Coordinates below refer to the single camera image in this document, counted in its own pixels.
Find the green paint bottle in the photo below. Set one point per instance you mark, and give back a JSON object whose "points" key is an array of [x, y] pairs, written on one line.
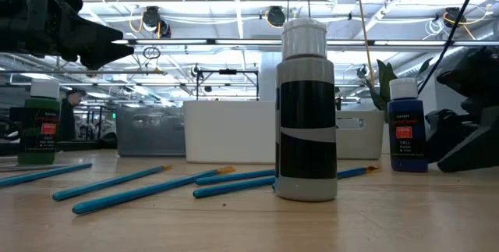
{"points": [[39, 135]]}

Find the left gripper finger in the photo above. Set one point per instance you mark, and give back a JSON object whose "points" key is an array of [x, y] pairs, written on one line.
{"points": [[105, 55], [89, 29]]}

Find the black metal rack frame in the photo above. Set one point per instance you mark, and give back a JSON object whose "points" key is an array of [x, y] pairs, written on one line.
{"points": [[228, 71]]}

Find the long ceiling rail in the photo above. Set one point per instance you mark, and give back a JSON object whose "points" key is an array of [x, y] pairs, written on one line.
{"points": [[234, 41]]}

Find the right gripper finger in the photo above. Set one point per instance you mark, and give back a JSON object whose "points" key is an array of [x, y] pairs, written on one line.
{"points": [[446, 135], [483, 146]]}

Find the white plastic bin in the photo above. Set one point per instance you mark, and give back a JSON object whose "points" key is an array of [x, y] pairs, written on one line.
{"points": [[230, 135]]}

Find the light grey plastic bin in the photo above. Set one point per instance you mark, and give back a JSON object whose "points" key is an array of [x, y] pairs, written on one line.
{"points": [[358, 143]]}

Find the grey paint bottle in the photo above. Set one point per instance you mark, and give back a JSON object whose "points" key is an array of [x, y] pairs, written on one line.
{"points": [[306, 127]]}

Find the green plant in white pot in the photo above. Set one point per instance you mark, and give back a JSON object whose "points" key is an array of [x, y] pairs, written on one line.
{"points": [[386, 84]]}

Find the blue paint bottle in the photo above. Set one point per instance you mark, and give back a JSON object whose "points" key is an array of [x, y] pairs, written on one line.
{"points": [[407, 135]]}

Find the person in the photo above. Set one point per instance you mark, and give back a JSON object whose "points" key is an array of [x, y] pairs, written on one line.
{"points": [[69, 119]]}

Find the white pillar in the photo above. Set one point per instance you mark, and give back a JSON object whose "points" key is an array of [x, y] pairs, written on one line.
{"points": [[267, 76]]}

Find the dark grey plastic bin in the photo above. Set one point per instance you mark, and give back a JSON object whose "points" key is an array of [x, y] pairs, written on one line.
{"points": [[150, 135]]}

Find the black metal table frame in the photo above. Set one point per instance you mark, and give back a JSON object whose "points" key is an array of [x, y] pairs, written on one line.
{"points": [[89, 146]]}

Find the short ceiling rail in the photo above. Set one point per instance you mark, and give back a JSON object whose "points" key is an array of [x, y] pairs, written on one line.
{"points": [[78, 72]]}

